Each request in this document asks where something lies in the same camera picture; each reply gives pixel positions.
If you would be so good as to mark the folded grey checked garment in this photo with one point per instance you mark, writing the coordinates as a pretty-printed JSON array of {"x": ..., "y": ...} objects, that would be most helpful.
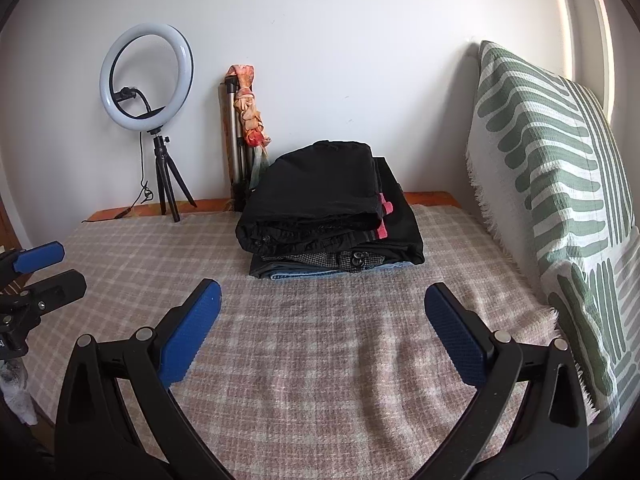
[{"x": 325, "y": 260}]

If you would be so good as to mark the folded blue jeans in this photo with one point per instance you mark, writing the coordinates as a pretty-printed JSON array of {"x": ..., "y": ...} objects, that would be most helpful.
[{"x": 310, "y": 275}]

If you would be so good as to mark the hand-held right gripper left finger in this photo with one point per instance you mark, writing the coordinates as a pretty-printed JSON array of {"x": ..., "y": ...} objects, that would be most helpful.
[{"x": 190, "y": 335}]

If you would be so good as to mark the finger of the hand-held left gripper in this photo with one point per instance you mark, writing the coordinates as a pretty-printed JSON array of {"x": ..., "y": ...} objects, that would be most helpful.
[
  {"x": 40, "y": 257},
  {"x": 55, "y": 290}
]

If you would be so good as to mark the silver folded tripod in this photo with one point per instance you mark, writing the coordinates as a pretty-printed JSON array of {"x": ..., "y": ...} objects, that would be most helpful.
[{"x": 232, "y": 135}]

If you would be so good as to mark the black mini tripod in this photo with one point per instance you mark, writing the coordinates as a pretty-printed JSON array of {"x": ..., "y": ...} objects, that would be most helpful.
[{"x": 161, "y": 170}]

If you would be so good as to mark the orange floral scarf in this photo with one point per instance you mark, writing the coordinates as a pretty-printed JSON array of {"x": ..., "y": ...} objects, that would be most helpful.
[{"x": 247, "y": 110}]

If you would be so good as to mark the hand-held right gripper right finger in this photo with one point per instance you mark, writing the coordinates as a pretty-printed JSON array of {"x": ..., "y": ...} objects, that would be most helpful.
[{"x": 455, "y": 335}]

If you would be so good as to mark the black pants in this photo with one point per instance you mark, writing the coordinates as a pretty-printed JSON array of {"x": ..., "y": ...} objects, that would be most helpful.
[{"x": 310, "y": 185}]

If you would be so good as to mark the white fuzzy cloth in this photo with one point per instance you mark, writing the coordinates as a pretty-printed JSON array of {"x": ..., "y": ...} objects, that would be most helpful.
[{"x": 17, "y": 395}]

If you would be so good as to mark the pink plaid blanket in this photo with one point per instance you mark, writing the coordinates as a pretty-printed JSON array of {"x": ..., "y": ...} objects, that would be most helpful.
[{"x": 300, "y": 360}]

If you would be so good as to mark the green striped white cushion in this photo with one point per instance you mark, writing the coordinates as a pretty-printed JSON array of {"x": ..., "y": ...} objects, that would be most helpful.
[{"x": 540, "y": 160}]

